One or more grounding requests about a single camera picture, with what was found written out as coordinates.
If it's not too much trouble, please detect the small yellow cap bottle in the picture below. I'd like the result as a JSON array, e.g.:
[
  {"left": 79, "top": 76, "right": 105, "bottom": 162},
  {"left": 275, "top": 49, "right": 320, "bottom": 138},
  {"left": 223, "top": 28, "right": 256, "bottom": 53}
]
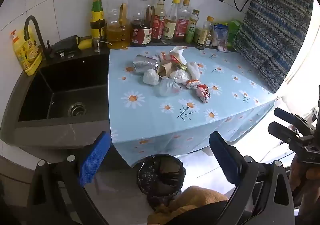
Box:
[{"left": 196, "top": 16, "right": 215, "bottom": 51}]

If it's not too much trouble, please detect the metal sink drain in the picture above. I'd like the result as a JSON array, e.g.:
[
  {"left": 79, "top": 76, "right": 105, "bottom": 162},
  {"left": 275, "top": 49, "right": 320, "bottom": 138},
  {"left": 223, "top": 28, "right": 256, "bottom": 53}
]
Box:
[{"left": 68, "top": 102, "right": 87, "bottom": 117}]

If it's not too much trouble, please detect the chrome soap dispenser pump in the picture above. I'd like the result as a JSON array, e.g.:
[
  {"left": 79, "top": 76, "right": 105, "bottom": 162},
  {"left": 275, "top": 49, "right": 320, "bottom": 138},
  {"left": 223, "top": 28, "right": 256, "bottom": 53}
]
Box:
[{"left": 93, "top": 37, "right": 113, "bottom": 53}]

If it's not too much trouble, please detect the black faucet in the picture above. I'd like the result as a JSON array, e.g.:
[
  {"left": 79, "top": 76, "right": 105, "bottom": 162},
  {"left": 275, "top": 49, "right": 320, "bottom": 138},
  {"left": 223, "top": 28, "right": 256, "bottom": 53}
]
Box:
[{"left": 24, "top": 15, "right": 54, "bottom": 60}]

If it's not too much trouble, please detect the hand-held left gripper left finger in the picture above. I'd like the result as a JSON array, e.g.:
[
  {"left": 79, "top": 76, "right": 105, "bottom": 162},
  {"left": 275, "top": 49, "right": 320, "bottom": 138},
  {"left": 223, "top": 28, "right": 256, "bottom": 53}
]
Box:
[{"left": 26, "top": 131, "right": 113, "bottom": 225}]

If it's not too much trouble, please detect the yellow dish soap bottle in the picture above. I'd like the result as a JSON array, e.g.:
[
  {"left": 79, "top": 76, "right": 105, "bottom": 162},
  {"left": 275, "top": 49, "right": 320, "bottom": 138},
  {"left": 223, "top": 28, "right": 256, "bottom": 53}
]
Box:
[{"left": 10, "top": 29, "right": 43, "bottom": 76}]

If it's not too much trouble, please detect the dark soy sauce jug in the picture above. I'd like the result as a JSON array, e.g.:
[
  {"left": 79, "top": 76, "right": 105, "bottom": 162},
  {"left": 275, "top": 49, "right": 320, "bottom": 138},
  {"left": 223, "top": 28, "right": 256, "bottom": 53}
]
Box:
[{"left": 130, "top": 0, "right": 153, "bottom": 47}]

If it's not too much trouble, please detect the person's right hand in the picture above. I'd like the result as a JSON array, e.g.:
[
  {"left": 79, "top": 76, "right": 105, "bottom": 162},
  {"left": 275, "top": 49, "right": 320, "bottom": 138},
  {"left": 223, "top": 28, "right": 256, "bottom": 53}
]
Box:
[{"left": 290, "top": 157, "right": 320, "bottom": 191}]

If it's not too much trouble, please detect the red white crumpled wrapper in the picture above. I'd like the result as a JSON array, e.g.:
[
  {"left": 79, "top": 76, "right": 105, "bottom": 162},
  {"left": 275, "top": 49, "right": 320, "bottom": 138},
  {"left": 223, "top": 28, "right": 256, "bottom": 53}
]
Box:
[{"left": 196, "top": 84, "right": 211, "bottom": 103}]

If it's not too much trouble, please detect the green box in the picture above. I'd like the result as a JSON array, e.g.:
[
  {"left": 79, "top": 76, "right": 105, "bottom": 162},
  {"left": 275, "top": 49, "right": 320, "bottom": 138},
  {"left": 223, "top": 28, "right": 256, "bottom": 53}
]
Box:
[{"left": 226, "top": 20, "right": 243, "bottom": 43}]

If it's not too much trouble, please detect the white paper bag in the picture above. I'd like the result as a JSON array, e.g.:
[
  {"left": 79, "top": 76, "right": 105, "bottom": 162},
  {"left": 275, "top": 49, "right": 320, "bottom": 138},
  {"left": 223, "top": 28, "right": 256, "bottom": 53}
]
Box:
[{"left": 169, "top": 46, "right": 187, "bottom": 64}]

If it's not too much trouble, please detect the blue daisy print tablecloth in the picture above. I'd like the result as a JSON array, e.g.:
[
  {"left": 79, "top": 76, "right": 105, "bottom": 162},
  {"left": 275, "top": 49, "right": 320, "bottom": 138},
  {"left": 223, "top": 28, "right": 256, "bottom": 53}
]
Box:
[{"left": 108, "top": 44, "right": 278, "bottom": 168}]

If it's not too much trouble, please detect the blue white seasoning packet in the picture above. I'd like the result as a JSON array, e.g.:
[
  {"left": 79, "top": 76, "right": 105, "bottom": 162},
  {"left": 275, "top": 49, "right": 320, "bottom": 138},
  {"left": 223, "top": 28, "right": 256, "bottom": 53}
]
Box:
[{"left": 212, "top": 23, "right": 229, "bottom": 53}]

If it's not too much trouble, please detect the small orange white wrapper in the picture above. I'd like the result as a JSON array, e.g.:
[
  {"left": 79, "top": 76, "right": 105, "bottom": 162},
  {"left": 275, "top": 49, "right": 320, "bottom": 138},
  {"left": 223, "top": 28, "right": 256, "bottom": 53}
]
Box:
[{"left": 186, "top": 79, "right": 201, "bottom": 89}]

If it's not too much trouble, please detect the green seasoning bottle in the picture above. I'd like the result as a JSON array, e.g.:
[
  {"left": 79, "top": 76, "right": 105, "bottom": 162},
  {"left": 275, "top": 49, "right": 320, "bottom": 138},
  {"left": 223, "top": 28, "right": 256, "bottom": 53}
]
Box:
[{"left": 185, "top": 9, "right": 200, "bottom": 44}]

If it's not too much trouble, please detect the black cap red label bottle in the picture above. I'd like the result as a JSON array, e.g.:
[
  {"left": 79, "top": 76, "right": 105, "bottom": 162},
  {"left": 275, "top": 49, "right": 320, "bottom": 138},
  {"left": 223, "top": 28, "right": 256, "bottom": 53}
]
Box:
[{"left": 151, "top": 0, "right": 167, "bottom": 43}]

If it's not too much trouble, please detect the blue patterned cloth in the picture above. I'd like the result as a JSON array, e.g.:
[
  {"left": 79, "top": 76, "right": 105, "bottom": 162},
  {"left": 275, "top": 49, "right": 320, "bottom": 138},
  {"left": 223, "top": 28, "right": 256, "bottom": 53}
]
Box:
[{"left": 234, "top": 0, "right": 314, "bottom": 94}]

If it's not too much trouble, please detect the yellow cap red label bottle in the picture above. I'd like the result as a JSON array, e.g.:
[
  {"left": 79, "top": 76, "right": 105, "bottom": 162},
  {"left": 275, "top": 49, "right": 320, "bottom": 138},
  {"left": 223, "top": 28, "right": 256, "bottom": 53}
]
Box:
[{"left": 174, "top": 0, "right": 192, "bottom": 43}]

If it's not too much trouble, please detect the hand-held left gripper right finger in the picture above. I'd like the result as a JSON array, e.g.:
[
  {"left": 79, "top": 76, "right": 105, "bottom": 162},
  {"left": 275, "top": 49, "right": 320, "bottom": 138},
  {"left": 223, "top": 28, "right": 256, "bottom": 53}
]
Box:
[{"left": 209, "top": 131, "right": 296, "bottom": 225}]

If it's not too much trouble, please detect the crushed silver can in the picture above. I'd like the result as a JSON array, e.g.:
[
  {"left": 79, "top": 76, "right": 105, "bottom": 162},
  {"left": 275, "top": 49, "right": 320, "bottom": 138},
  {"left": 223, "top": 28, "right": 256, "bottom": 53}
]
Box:
[{"left": 132, "top": 54, "right": 160, "bottom": 75}]

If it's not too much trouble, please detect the clear plastic cup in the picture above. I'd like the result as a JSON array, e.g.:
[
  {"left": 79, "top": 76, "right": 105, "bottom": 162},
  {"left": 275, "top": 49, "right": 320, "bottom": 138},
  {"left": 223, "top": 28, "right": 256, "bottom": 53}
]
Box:
[{"left": 157, "top": 77, "right": 183, "bottom": 97}]

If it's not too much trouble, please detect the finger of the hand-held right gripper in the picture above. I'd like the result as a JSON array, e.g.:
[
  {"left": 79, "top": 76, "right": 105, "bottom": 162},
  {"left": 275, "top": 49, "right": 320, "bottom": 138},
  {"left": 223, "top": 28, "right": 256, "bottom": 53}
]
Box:
[
  {"left": 267, "top": 121, "right": 310, "bottom": 144},
  {"left": 274, "top": 107, "right": 317, "bottom": 132}
]

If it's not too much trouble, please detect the green label sauce bottle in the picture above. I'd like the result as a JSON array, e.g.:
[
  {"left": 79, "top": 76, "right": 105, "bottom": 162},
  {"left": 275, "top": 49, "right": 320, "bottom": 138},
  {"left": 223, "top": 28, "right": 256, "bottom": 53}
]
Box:
[{"left": 90, "top": 0, "right": 105, "bottom": 40}]

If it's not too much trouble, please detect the clear cooking oil jug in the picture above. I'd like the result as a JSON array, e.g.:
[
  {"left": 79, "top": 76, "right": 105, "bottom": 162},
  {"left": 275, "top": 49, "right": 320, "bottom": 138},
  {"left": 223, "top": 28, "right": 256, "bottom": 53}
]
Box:
[{"left": 106, "top": 0, "right": 131, "bottom": 50}]

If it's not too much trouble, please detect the yellow sponge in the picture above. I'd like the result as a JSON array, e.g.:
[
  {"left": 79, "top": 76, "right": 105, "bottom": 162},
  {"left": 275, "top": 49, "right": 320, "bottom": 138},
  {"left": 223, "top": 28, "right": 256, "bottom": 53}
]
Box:
[{"left": 76, "top": 36, "right": 93, "bottom": 50}]

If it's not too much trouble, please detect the person's brown fleece clothing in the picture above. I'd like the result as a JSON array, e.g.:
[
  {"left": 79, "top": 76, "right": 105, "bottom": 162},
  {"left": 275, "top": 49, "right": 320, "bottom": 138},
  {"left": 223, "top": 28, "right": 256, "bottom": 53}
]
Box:
[{"left": 147, "top": 185, "right": 229, "bottom": 225}]

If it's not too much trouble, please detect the white crumpled paper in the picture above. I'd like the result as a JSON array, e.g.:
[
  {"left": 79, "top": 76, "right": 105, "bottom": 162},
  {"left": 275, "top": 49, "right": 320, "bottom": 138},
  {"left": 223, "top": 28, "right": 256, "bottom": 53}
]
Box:
[{"left": 186, "top": 61, "right": 202, "bottom": 81}]

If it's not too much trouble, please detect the black kitchen sink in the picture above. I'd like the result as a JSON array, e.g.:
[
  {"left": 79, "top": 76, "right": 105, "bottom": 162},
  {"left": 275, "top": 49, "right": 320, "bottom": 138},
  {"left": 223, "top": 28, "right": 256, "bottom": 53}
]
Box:
[{"left": 17, "top": 54, "right": 110, "bottom": 123}]

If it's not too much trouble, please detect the brown paper cup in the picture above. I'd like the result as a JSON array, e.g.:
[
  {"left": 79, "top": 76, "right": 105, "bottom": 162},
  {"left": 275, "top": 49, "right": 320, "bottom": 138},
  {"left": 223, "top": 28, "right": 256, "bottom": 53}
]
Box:
[{"left": 156, "top": 63, "right": 179, "bottom": 78}]

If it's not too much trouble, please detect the clear bottle pale label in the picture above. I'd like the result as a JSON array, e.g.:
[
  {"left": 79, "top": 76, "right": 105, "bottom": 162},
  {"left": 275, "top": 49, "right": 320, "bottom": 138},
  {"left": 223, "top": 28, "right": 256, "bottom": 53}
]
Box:
[{"left": 161, "top": 0, "right": 181, "bottom": 45}]

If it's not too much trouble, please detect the bin with black bag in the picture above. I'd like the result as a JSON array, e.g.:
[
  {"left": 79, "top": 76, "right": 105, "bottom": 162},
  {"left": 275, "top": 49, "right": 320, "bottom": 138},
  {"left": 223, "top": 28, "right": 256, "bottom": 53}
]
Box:
[{"left": 137, "top": 154, "right": 186, "bottom": 209}]

